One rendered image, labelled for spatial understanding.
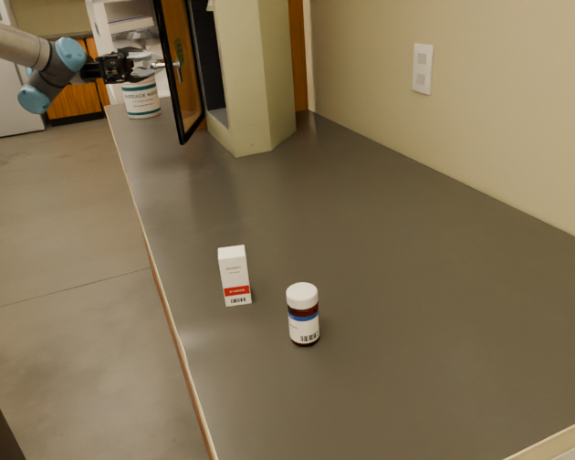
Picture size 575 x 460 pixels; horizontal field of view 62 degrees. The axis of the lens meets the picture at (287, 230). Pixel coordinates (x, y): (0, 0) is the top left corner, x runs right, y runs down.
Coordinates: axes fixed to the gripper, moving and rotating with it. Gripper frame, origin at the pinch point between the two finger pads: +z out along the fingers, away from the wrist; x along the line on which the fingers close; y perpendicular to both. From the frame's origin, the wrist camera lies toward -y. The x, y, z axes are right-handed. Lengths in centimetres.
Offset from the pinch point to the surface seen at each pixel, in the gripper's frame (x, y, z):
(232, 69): -2.2, 5.9, 20.9
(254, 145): -23.4, 4.3, 24.2
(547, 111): -7, 44, 85
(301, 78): -14, -43, 37
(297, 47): -4, -43, 36
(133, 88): -14, -44, -26
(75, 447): -120, 29, -46
